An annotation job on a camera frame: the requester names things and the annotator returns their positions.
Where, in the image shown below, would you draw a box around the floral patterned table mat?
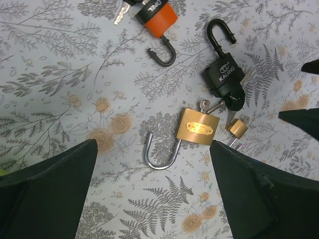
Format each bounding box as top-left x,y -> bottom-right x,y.
0,0 -> 319,239

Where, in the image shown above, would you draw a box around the large brass padlock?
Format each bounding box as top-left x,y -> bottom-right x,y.
143,108 -> 220,170

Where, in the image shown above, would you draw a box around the black Kaijing padlock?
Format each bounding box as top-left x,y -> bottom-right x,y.
202,18 -> 245,98

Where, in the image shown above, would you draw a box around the orange and black padlock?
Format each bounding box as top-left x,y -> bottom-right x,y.
136,0 -> 178,67

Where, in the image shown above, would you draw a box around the small brass padlock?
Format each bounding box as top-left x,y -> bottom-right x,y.
228,119 -> 248,147

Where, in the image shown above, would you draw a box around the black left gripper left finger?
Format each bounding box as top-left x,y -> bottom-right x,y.
0,139 -> 98,239

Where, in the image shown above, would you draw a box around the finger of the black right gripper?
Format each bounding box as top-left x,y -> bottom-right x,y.
278,108 -> 319,136
301,59 -> 319,74

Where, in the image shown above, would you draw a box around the silver keys of orange padlock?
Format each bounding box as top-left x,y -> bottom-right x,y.
114,0 -> 136,25

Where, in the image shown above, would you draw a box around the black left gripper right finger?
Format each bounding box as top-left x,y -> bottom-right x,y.
210,140 -> 319,239

